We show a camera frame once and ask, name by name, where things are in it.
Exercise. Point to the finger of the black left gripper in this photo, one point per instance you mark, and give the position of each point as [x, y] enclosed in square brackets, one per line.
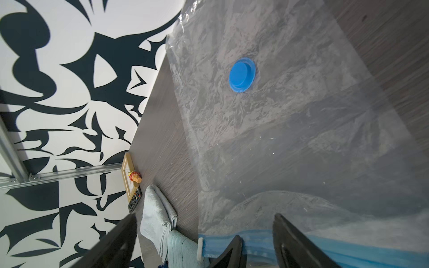
[232, 257]

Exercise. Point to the black tv remote control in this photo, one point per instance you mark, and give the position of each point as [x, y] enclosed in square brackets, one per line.
[135, 198]

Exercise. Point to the clear plastic vacuum bag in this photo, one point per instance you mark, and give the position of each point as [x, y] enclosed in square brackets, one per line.
[283, 117]

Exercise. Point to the ice cream cone toy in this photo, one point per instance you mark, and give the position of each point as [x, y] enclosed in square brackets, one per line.
[135, 177]

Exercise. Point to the light teal folded towel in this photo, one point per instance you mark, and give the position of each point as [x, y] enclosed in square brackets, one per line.
[184, 252]

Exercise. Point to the grey towel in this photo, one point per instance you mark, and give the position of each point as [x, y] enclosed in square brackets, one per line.
[158, 220]

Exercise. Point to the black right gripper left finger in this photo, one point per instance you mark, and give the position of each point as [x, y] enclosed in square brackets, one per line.
[115, 249]

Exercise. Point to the wooden picture frame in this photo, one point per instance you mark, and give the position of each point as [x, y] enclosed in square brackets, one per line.
[126, 169]

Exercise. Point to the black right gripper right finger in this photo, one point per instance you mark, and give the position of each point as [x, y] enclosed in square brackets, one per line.
[294, 250]

